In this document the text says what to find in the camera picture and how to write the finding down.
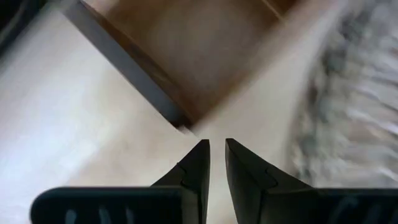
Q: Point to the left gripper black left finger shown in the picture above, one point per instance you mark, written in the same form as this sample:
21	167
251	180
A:
196	186

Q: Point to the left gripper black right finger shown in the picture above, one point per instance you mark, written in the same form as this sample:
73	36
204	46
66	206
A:
245	186

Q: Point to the wooden three-compartment box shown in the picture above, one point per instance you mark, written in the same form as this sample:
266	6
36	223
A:
202	46

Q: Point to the round woven straw placemat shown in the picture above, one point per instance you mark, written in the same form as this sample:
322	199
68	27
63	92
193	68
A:
357	93

